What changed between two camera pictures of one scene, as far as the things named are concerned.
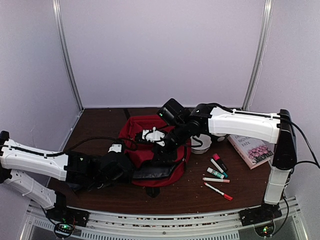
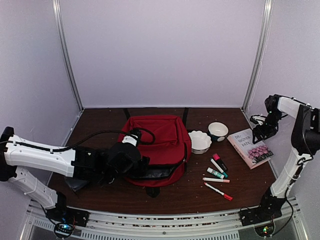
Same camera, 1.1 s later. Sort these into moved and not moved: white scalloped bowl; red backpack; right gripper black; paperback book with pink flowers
Moved: right gripper black
Not moved: paperback book with pink flowers; white scalloped bowl; red backpack
